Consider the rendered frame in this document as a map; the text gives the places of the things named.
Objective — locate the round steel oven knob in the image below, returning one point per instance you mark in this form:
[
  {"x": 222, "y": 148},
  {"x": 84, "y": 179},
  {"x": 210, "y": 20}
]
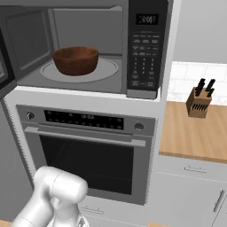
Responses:
[
  {"x": 139, "y": 126},
  {"x": 29, "y": 115}
]

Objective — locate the black microwave door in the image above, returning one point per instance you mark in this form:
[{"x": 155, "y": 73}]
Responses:
[{"x": 6, "y": 71}]

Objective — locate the white drawer front under oven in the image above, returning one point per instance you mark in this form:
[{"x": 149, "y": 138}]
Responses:
[{"x": 124, "y": 214}]

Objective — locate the grey microwave turntable plate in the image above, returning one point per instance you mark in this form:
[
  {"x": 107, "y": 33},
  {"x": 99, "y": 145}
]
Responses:
[{"x": 106, "y": 71}]

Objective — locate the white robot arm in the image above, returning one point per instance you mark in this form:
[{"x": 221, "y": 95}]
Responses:
[{"x": 59, "y": 186}]

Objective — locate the white cupboard door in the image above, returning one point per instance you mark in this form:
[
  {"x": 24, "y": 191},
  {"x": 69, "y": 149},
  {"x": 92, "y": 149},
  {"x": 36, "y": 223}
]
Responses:
[{"x": 183, "y": 201}]

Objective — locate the oven door with dark glass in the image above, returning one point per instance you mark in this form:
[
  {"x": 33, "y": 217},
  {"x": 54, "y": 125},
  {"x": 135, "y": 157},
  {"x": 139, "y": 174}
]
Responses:
[{"x": 88, "y": 162}]

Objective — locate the grey microwave oven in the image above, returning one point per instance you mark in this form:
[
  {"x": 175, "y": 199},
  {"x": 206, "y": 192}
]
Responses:
[{"x": 144, "y": 59}]

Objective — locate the steel built-in oven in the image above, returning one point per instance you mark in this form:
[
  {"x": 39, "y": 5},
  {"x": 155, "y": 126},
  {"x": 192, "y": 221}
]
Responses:
[{"x": 88, "y": 118}]

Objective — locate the brown wooden bowl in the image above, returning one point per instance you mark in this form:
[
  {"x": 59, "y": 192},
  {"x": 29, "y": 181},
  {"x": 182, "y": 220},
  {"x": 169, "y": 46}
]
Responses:
[{"x": 75, "y": 63}]

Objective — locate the white tall appliance cabinet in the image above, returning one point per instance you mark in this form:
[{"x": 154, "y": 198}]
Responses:
[{"x": 88, "y": 99}]

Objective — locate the wooden knife block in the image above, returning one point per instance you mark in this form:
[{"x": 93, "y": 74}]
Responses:
[{"x": 199, "y": 103}]

